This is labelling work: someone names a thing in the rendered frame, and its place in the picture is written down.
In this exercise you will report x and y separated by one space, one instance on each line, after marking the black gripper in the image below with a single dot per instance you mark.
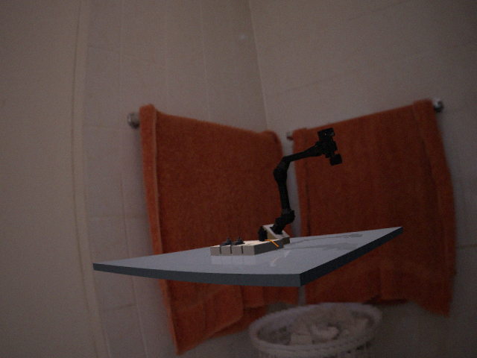
331 147

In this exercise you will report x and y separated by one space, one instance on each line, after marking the black micro servo with orange cable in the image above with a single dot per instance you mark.
263 235

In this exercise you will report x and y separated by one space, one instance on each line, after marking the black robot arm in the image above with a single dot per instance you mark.
280 174

